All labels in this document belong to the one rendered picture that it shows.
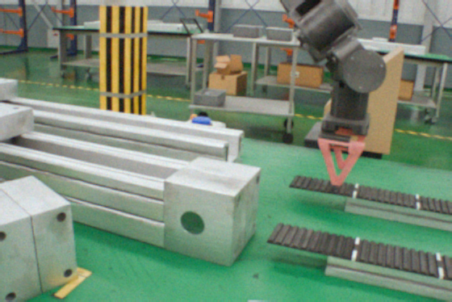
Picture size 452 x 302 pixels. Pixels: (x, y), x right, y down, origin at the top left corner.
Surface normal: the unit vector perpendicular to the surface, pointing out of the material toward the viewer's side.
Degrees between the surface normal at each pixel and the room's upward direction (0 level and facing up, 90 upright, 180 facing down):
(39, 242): 90
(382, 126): 90
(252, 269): 0
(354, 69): 89
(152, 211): 90
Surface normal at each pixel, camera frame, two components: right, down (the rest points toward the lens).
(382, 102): -0.33, 0.28
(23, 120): 0.93, 0.16
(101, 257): 0.06, -0.95
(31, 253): 0.75, 0.25
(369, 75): -0.12, 0.29
